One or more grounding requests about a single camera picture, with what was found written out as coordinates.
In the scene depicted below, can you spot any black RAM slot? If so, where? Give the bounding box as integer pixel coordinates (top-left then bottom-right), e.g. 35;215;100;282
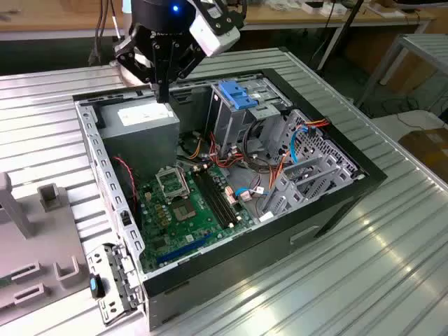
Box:
194;170;230;230
206;167;243;224
202;168;239;226
198;169;235;228

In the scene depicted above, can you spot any long wooden desk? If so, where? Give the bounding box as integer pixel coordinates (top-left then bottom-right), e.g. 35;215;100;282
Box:
0;0;438;73

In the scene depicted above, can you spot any metal socket cover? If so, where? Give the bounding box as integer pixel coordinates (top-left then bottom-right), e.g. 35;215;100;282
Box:
155;167;193;204

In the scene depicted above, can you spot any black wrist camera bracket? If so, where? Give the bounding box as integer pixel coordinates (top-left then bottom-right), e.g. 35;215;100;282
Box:
195;0;248;36

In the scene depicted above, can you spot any grey metal disk bay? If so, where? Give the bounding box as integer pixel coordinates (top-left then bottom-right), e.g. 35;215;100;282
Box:
260;108;365;220

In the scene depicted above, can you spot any red black twisted wire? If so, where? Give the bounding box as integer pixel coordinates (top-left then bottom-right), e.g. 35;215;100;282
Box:
111;155;139;214

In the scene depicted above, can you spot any red orange wire bundle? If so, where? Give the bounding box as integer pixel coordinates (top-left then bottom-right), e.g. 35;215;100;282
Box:
208;131;246;171

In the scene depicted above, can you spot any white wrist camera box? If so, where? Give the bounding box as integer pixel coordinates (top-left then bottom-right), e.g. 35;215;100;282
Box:
188;13;242;57

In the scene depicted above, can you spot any grey power supply unit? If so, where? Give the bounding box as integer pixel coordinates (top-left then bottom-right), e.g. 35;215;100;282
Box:
97;96;181;179

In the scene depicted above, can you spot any black PC case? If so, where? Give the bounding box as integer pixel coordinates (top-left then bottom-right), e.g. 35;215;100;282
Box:
71;68;389;332

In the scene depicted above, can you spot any orange red power wire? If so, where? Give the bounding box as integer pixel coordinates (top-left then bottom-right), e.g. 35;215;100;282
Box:
303;118;332;131

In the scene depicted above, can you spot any metal frame table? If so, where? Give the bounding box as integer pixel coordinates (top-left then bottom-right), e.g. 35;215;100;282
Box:
356;33;448;109

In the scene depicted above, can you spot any black blue latch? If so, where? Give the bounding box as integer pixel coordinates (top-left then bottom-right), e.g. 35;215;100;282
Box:
89;274;108;298

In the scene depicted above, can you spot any green motherboard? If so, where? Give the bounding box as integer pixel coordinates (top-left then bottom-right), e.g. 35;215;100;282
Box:
134;164;262;274

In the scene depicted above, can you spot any blue data wire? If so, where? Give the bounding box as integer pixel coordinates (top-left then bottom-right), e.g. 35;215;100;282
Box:
232;187;253;203
287;126;312;165

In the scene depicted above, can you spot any grey metal optical drive cage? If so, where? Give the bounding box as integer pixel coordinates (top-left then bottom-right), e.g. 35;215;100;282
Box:
206;75;293;155

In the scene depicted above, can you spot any blue expansion slot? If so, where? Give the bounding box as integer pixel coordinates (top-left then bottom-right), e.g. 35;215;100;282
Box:
155;233;213;267

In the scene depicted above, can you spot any grey parts rack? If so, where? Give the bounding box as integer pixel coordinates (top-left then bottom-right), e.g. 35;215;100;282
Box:
0;171;92;311

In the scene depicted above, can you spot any cardboard box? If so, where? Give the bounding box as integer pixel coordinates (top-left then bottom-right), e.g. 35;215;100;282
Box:
344;30;438;94
398;127;448;178

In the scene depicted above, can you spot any yellow black cable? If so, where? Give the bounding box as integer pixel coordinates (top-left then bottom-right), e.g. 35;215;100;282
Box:
176;131;211;162

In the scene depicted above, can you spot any blue plastic bay bracket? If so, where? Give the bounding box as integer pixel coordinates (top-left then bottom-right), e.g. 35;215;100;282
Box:
217;80;258;110

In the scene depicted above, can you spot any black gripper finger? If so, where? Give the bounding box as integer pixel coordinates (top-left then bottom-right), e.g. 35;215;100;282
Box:
113;34;165;104
163;37;208;104

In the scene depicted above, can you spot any black cable loop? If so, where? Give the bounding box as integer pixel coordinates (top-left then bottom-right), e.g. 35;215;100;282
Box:
243;120;272;174

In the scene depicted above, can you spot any silver hinged slot bracket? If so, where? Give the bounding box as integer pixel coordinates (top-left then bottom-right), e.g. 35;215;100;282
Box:
85;243;146;328

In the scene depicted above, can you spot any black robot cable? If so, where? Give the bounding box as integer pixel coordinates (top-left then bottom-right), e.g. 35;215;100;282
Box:
89;0;106;67
99;0;115;46

